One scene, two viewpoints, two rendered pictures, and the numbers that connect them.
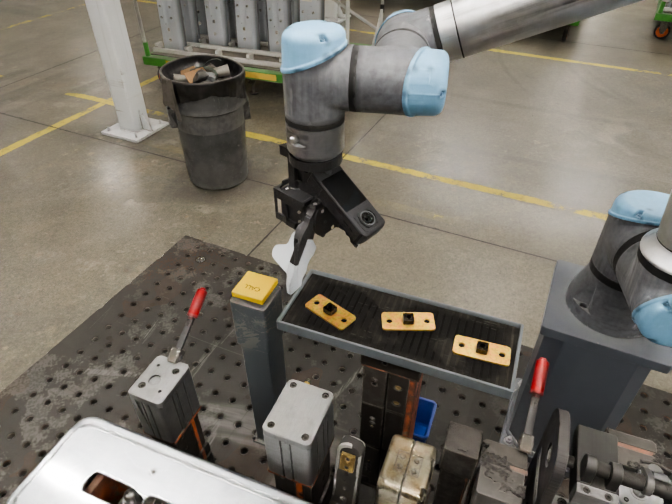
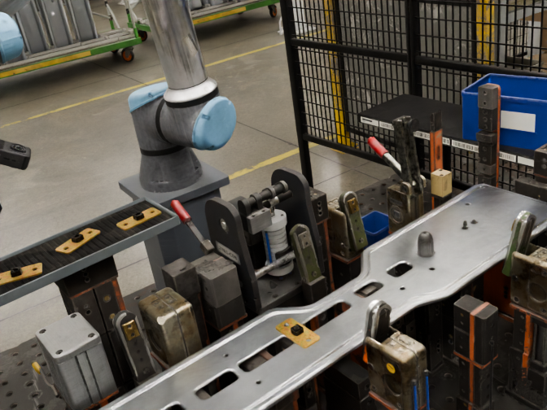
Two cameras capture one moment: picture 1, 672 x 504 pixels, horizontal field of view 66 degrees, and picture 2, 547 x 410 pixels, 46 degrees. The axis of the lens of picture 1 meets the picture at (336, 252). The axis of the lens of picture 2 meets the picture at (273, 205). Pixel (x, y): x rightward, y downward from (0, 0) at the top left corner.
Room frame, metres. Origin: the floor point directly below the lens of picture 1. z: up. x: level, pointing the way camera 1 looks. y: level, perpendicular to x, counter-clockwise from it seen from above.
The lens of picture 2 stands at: (-0.33, 0.55, 1.71)
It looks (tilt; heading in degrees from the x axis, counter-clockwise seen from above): 27 degrees down; 304
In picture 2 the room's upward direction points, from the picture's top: 9 degrees counter-clockwise
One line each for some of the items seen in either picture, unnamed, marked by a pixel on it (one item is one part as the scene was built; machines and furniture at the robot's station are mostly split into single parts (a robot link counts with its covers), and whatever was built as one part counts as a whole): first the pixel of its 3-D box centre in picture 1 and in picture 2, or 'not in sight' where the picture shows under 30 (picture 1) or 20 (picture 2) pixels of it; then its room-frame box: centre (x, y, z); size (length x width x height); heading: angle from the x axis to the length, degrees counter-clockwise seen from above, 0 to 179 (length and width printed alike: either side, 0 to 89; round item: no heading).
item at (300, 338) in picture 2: not in sight; (297, 330); (0.17, -0.19, 1.01); 0.08 x 0.04 x 0.01; 159
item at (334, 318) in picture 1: (330, 309); (16, 272); (0.60, 0.01, 1.17); 0.08 x 0.04 x 0.01; 48
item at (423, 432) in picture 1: (406, 424); not in sight; (0.66, -0.16, 0.74); 0.11 x 0.10 x 0.09; 68
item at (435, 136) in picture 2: not in sight; (437, 209); (0.11, -0.78, 0.95); 0.03 x 0.01 x 0.50; 68
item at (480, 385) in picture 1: (399, 326); (76, 247); (0.57, -0.10, 1.16); 0.37 x 0.14 x 0.02; 68
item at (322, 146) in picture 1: (313, 136); not in sight; (0.61, 0.03, 1.47); 0.08 x 0.08 x 0.05
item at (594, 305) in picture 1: (618, 286); (168, 159); (0.67, -0.50, 1.15); 0.15 x 0.15 x 0.10
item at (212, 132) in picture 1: (211, 125); not in sight; (3.00, 0.78, 0.36); 0.54 x 0.50 x 0.73; 154
